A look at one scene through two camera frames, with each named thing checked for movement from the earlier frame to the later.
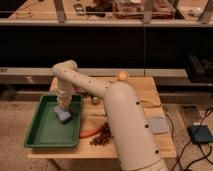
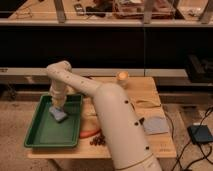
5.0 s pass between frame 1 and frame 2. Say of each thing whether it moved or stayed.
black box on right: stayed
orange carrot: stayed
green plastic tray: stayed
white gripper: moved
